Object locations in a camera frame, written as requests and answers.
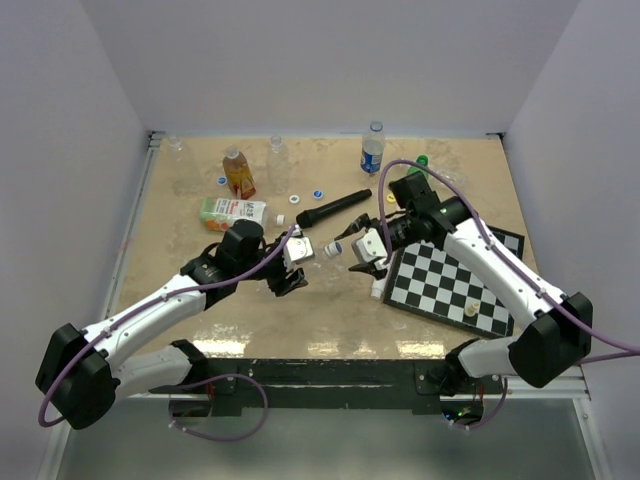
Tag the blue label water bottle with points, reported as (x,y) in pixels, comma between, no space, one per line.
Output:
(372,148)

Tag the black white chessboard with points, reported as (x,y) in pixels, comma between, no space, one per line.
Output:
(429,283)

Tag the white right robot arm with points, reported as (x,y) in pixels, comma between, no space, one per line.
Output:
(554,325)

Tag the clear plastic bottle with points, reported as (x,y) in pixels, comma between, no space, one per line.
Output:
(278,165)

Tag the black microphone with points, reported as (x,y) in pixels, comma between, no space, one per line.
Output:
(311,217)

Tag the cream chess piece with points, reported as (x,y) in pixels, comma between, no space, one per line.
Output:
(472,309)

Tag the clear crushed bottle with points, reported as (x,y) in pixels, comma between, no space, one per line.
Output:
(320,260)

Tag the white cap of crushed bottle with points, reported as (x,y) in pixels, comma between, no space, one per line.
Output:
(333,249)

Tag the green tea label bottle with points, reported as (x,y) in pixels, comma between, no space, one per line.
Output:
(220,214)

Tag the clear bottle back left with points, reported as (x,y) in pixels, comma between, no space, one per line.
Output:
(185,165)

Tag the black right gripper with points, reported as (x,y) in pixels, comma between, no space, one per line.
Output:
(359,224)

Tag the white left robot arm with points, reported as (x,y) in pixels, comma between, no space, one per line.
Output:
(85,371)

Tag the aluminium frame rail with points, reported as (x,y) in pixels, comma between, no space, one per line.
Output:
(570,387)

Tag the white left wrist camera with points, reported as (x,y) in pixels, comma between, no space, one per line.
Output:
(297,249)

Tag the green plastic bottle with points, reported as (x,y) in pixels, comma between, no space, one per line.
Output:
(419,166)

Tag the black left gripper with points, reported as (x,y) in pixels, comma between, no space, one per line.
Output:
(282,285)

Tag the gold label drink bottle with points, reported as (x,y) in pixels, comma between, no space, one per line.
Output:
(238,173)

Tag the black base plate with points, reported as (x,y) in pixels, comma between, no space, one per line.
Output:
(356,384)

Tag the white microphone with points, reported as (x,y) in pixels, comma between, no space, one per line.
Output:
(377,288)

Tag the clear bottle lying right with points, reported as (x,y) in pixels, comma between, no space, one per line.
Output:
(450,175)

